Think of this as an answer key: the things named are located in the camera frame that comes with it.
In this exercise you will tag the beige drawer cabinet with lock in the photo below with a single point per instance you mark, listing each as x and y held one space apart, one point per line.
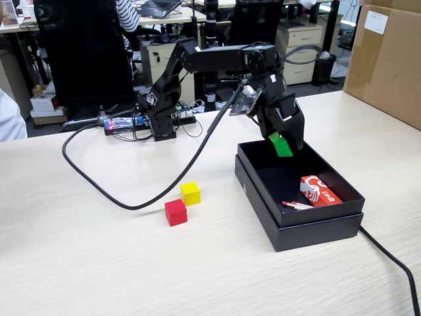
154 66

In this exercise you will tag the green wooden cube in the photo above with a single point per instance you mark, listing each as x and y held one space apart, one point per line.
283 148

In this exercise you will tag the black swivel office chair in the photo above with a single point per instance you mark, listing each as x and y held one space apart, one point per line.
256 23

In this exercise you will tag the black cardboard box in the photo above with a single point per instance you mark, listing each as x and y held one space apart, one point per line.
306 230

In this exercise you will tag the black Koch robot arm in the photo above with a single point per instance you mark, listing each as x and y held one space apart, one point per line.
213 61

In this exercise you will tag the black laptop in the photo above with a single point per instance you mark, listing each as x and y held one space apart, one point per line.
159 7

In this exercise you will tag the robot controller board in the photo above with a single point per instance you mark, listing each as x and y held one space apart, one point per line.
121 125

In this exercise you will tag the beige office desk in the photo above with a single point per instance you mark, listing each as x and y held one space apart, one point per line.
174 16

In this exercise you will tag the small picture frame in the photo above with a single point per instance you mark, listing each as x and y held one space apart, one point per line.
9 13

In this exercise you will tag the black trash bin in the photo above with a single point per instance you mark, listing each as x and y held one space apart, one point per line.
324 69

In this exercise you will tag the black pole with white bands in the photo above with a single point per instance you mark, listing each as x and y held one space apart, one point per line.
210 19

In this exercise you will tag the person in striped shirt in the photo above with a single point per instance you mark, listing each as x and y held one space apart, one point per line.
126 14

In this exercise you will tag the wide black office chair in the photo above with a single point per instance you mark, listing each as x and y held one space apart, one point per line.
82 49

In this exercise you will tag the red wooden cube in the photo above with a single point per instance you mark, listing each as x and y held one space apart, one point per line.
176 212

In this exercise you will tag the white boxes on floor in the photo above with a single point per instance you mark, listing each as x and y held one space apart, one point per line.
44 107

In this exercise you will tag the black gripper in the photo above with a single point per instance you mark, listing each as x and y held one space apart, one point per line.
271 98

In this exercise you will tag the large brown cardboard box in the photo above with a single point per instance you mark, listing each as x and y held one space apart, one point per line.
388 66

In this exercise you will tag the beige three-drawer cabinet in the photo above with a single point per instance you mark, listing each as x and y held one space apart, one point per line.
302 74

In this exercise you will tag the orange white matchbox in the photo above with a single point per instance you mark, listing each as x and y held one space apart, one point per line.
320 192

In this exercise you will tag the yellow wooden cube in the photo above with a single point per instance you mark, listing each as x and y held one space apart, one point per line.
190 194

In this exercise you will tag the person in white shirt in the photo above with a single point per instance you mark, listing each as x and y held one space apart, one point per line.
10 121

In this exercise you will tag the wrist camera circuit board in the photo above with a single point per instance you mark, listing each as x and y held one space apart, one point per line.
245 102

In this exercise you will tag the red-tipped matchstick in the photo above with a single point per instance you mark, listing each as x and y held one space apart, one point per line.
304 207
296 204

